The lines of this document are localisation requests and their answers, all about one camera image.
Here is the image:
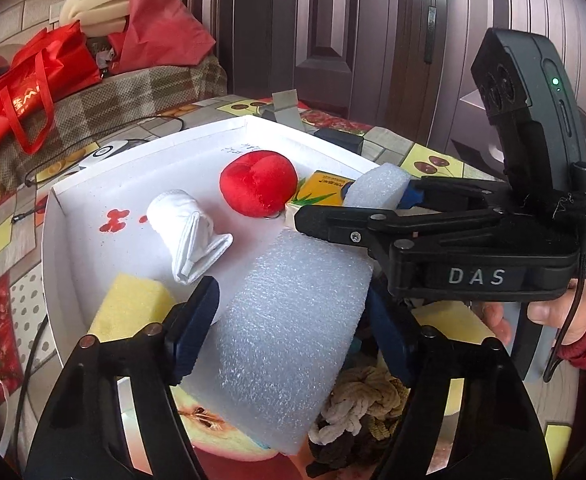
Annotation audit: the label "white cardboard box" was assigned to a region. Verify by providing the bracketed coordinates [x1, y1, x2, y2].
[42, 115, 381, 368]

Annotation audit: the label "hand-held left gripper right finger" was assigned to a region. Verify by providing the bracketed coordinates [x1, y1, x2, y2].
[367, 284, 554, 480]

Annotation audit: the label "small white foam block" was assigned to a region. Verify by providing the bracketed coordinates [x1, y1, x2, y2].
[343, 164, 410, 209]

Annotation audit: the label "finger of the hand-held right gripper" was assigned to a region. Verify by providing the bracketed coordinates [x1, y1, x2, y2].
[398, 177, 513, 212]
[294, 204, 505, 262]

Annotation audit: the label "yellow green packet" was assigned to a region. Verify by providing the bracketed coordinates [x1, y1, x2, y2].
[285, 170, 359, 228]

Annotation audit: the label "black door handle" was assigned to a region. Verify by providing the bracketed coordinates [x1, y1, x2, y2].
[424, 6, 438, 64]

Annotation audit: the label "person's right hand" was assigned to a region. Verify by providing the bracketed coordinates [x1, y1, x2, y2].
[482, 282, 586, 347]

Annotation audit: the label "grey cardboard piece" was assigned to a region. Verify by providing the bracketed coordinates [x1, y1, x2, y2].
[260, 89, 306, 133]

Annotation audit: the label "red plush ball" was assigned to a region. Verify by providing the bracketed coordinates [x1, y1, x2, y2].
[219, 152, 299, 218]

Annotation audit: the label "white power bank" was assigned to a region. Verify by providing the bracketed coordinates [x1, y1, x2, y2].
[80, 140, 146, 168]

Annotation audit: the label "large white foam sheet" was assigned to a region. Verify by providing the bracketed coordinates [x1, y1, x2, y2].
[180, 230, 374, 456]

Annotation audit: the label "red nonwoven bag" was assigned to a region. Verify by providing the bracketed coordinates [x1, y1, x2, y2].
[108, 0, 217, 73]

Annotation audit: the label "plaid covered bench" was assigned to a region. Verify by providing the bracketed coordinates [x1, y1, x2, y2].
[0, 55, 228, 181]

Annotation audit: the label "cream foam strips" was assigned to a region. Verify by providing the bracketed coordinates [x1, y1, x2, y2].
[59, 0, 146, 38]

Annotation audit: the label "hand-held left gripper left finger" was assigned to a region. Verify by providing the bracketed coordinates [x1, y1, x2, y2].
[23, 276, 222, 480]

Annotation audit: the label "white rolled cloth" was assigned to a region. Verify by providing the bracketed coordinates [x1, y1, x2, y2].
[145, 189, 235, 286]

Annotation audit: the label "dark wooden door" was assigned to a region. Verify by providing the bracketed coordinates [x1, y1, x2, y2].
[180, 0, 586, 181]

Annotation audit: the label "dark grey block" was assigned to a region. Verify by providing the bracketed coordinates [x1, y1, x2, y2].
[315, 127, 364, 157]

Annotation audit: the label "red shopping bag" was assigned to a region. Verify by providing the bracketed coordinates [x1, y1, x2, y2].
[0, 20, 104, 166]

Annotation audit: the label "fruit print tablecloth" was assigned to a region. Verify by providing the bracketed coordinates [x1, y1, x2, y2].
[0, 92, 579, 480]

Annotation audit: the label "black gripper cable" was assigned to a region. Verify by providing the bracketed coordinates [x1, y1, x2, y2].
[543, 240, 586, 386]

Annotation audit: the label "brown beige braided rope toy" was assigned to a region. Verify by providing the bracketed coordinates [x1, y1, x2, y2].
[305, 365, 411, 478]

